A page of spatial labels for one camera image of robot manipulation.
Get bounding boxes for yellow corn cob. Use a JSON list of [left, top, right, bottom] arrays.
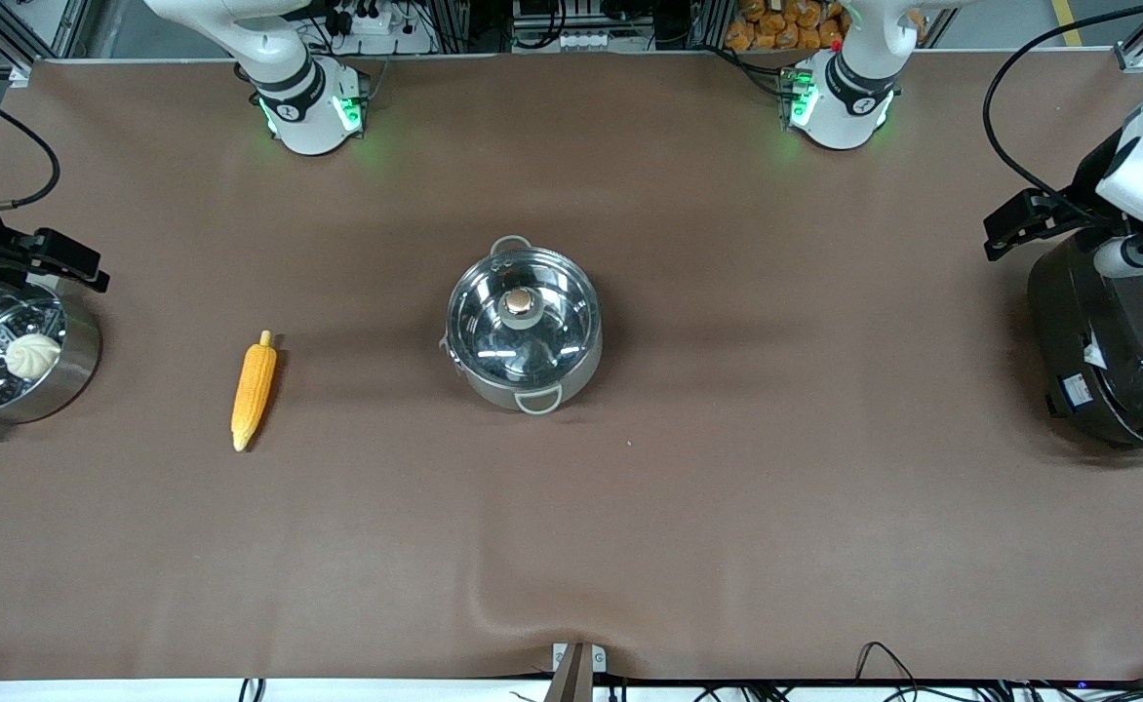
[[231, 330, 279, 453]]

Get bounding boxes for glass pot lid with knob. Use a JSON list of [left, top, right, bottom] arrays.
[[447, 249, 600, 387]]

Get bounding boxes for stainless steel steamer pot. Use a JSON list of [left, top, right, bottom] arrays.
[[0, 277, 103, 440]]

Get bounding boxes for stainless steel cooking pot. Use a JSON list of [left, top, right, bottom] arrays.
[[442, 235, 605, 417]]

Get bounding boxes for white steamed bun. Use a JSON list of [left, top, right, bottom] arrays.
[[4, 333, 63, 381]]

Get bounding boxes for black round kitchen appliance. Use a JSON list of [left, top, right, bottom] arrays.
[[1026, 229, 1143, 461]]

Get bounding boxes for bag of orange items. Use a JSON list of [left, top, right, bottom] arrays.
[[724, 0, 847, 53]]

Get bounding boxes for white power strip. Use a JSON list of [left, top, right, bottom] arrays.
[[331, 6, 399, 37]]

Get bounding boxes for brown table cloth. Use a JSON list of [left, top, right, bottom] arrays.
[[0, 49, 1143, 683]]

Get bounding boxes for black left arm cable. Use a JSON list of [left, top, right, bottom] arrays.
[[982, 0, 1143, 221]]

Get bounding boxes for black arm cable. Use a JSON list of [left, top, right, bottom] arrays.
[[982, 0, 1143, 221], [0, 88, 62, 215]]

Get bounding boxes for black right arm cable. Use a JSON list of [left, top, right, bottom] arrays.
[[0, 88, 62, 215]]

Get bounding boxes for black looped floor cable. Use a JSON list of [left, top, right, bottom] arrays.
[[852, 641, 926, 702]]

